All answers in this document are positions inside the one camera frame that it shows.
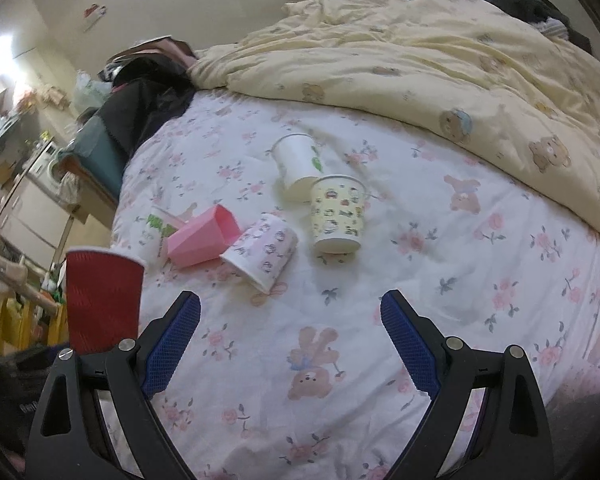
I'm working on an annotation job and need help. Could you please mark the white washing machine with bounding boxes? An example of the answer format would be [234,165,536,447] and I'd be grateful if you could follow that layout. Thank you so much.
[24,140,66,202]

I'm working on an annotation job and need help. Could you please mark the black clothes pile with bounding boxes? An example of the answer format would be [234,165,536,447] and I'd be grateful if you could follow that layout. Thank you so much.
[96,53,196,158]

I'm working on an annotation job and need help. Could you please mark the white floral bed sheet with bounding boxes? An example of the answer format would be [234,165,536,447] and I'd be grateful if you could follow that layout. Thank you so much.
[112,91,600,479]

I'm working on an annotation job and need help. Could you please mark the yellow cartoon paper cup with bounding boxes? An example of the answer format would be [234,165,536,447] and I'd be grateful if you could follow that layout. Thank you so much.
[310,174,366,255]

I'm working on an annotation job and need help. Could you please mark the white leaf paper cup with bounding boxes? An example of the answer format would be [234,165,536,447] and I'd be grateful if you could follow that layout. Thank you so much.
[271,133,324,203]

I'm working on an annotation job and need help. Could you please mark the white plastic bag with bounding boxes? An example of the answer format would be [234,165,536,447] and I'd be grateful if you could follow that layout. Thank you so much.
[72,70,112,113]

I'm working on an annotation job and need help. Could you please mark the red ripple paper cup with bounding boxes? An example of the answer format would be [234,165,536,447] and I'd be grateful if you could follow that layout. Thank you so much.
[66,246,145,356]

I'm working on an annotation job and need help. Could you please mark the cream bear duvet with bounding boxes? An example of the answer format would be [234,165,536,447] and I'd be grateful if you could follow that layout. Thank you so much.
[189,0,600,233]

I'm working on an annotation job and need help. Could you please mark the dark clothes by wall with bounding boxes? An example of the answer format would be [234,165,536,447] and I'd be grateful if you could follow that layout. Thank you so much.
[491,0,592,54]

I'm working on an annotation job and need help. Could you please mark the white pink patterned paper cup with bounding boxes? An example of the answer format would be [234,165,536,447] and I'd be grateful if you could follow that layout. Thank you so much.
[221,214,298,294]

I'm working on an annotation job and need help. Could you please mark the teal bed frame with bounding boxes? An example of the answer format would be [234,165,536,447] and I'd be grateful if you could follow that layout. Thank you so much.
[58,115,128,204]

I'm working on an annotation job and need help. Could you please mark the pink plastic cup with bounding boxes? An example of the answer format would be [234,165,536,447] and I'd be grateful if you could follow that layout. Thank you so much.
[166,205,242,268]

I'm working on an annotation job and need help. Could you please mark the green white paper cup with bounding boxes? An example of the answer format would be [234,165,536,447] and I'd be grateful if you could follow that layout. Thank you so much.
[137,206,184,269]

